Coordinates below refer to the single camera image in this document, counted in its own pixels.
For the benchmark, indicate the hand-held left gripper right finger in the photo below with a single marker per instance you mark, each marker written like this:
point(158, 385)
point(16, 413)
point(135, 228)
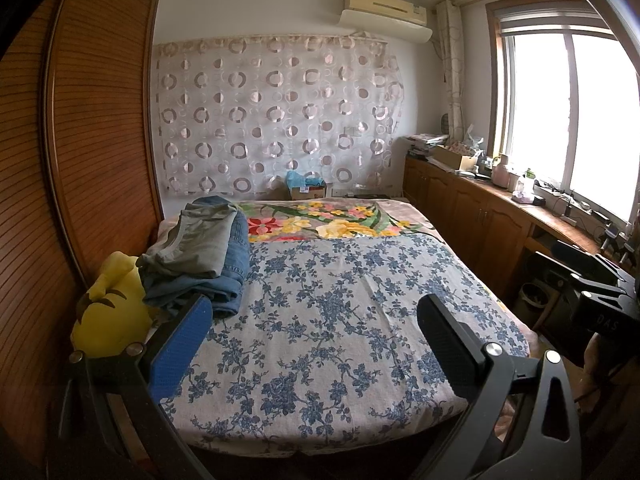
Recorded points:
point(447, 350)

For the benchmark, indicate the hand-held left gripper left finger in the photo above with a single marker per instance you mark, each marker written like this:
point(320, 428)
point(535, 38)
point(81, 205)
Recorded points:
point(177, 350)

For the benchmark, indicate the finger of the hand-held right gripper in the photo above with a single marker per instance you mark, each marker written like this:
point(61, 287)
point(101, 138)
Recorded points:
point(555, 270)
point(580, 252)

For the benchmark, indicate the grey pants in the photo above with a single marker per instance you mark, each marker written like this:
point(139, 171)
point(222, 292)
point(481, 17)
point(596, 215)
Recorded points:
point(200, 245)

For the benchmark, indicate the person's right hand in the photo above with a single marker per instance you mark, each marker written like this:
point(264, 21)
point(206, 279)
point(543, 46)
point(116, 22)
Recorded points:
point(600, 355)

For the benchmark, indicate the white power strip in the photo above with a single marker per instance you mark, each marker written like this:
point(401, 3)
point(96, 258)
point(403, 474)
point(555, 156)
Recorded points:
point(568, 219)

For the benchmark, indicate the waste bin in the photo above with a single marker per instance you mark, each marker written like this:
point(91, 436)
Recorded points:
point(535, 305)

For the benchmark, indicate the pink tissue pack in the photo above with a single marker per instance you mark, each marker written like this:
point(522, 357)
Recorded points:
point(522, 196)

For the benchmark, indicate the green-capped bottle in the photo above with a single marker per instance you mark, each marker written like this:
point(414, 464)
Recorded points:
point(527, 182)

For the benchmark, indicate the blue floral blanket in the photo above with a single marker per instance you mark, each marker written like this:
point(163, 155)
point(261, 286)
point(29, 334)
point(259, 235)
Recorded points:
point(350, 335)

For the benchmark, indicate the blue jeans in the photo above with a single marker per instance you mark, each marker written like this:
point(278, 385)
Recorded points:
point(235, 265)

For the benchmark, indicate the pink jug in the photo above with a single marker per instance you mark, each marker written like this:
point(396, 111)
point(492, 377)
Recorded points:
point(500, 175)

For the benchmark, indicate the wooden cabinet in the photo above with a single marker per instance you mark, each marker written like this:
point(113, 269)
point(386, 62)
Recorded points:
point(465, 200)

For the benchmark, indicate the open cardboard box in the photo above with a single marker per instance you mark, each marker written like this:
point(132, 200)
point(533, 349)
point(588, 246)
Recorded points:
point(452, 157)

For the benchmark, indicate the crumpled clear plastic bag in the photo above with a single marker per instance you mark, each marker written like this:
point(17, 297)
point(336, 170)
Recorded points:
point(473, 136)

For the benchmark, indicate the window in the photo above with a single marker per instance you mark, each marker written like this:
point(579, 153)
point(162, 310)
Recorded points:
point(540, 100)

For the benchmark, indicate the bed with flowered sheet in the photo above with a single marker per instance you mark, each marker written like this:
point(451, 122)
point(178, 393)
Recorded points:
point(350, 220)

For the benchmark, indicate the pile of papers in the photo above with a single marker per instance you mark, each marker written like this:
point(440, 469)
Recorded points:
point(425, 141)

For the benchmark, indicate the small cardboard box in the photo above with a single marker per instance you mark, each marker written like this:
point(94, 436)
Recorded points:
point(310, 192)

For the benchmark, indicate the patterned window curtain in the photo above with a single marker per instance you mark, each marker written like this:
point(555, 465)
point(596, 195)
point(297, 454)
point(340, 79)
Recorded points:
point(452, 70)

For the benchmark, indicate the wooden wardrobe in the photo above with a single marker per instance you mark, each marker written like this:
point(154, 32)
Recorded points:
point(100, 135)

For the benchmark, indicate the beige air conditioner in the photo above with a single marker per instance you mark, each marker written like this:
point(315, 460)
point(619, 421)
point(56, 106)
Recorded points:
point(380, 2)

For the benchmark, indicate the circle-patterned wall curtain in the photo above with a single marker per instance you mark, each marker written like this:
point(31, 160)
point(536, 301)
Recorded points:
point(280, 115)

